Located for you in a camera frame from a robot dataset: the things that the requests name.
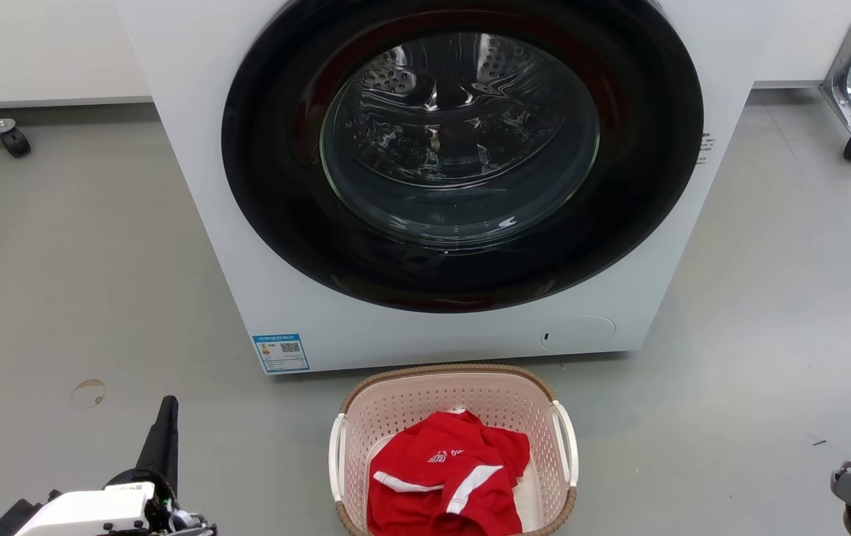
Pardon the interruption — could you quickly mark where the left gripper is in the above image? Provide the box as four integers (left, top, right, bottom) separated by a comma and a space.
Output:
0, 395, 218, 536

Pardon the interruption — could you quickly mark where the pink perforated laundry basket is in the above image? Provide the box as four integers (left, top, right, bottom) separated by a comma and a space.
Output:
328, 363, 580, 536

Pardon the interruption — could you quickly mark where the blue energy label sticker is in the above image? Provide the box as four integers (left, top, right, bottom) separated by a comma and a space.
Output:
252, 334, 311, 374

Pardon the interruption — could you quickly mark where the round black washing machine door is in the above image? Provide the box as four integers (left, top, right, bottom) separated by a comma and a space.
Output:
221, 0, 705, 314

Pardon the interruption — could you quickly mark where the red and white garment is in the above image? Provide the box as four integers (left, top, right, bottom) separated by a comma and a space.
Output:
366, 409, 532, 536

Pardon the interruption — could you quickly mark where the round white filter cover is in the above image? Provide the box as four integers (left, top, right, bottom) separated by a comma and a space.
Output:
541, 316, 617, 353

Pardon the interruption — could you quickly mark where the white front-load washing machine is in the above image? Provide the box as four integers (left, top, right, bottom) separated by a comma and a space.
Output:
114, 0, 770, 376

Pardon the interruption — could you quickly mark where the white partition panel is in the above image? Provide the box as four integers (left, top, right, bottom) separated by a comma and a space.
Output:
0, 0, 153, 111
751, 0, 851, 89

